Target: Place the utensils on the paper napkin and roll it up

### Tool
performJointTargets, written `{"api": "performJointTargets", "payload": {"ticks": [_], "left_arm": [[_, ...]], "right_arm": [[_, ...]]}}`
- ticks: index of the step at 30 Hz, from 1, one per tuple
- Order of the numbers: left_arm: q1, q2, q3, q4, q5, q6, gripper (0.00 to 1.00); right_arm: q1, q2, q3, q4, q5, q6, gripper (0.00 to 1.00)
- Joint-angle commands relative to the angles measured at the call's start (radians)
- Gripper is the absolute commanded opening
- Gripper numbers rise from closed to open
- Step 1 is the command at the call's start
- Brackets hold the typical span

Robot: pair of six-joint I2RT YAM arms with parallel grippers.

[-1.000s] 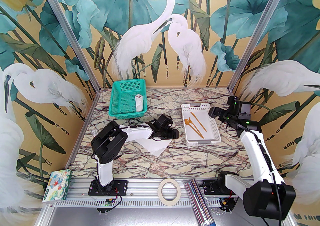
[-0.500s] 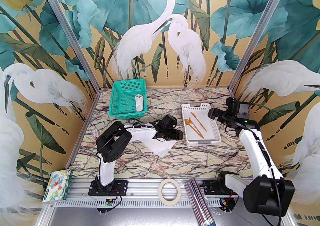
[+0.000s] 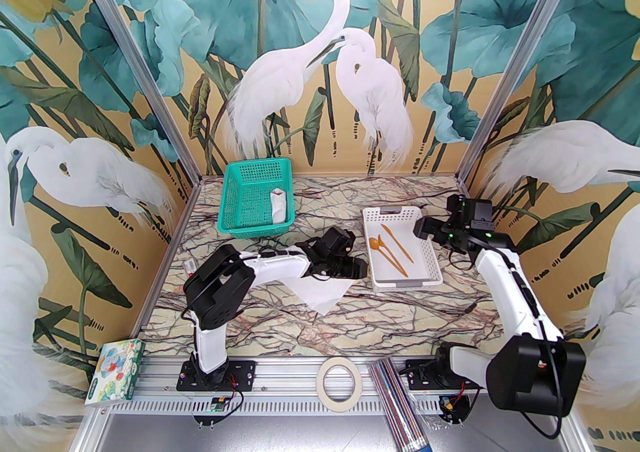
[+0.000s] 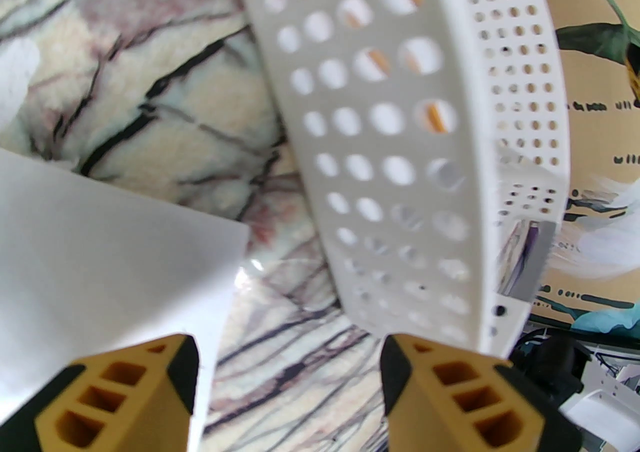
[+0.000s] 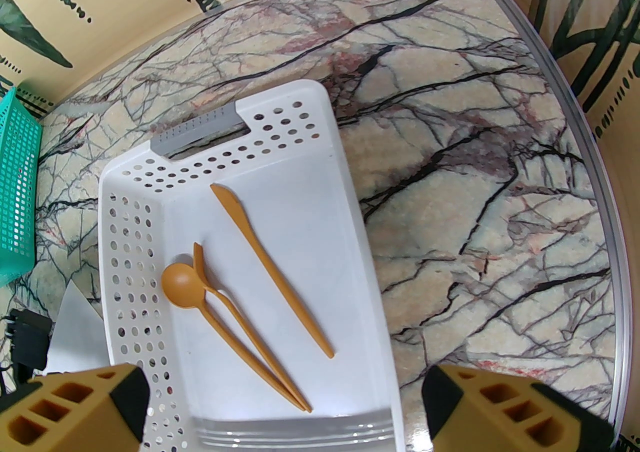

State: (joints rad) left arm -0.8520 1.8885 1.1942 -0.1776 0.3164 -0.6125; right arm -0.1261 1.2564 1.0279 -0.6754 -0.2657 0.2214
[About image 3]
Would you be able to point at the black round mount plate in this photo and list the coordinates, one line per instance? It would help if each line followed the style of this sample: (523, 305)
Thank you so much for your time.
(465, 411)

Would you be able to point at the glittery pencil bundle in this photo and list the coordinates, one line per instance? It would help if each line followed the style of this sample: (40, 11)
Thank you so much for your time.
(395, 400)

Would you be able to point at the aluminium slotted table rail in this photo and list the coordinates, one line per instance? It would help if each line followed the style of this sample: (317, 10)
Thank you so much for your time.
(290, 380)

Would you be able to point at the small clear box red label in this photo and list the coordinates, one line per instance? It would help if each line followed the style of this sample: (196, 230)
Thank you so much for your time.
(190, 267)

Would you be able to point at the white paper napkin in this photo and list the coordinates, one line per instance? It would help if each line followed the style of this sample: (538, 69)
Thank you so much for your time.
(320, 297)

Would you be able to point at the white perforated plastic tray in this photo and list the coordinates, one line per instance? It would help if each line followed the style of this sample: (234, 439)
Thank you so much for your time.
(415, 267)

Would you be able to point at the small circuit board yellow connector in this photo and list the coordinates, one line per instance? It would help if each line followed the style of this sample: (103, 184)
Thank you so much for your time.
(448, 405)

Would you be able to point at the rolled white napkin bundle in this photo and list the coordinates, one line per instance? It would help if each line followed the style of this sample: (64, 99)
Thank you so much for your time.
(280, 207)

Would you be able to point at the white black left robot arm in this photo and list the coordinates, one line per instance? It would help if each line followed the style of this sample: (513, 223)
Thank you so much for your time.
(275, 267)

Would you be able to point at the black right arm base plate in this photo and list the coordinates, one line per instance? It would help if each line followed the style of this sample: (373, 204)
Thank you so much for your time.
(414, 380)

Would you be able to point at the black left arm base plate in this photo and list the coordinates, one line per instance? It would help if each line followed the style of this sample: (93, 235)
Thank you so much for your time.
(242, 372)

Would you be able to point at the colourful cartoon print box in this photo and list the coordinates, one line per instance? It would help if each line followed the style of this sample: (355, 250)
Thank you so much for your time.
(115, 370)

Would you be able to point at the aluminium frame post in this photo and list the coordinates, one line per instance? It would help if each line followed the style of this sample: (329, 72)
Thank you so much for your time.
(521, 59)
(141, 59)

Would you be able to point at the green plastic mesh basket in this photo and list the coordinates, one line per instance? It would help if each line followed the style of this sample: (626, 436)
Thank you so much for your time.
(250, 199)

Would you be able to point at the small green circuit board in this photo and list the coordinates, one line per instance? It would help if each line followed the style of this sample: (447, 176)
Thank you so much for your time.
(217, 405)

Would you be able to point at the beige masking tape roll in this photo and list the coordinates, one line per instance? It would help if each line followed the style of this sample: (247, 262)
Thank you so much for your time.
(322, 397)

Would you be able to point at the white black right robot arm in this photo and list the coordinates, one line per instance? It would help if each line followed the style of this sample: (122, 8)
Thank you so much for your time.
(505, 285)

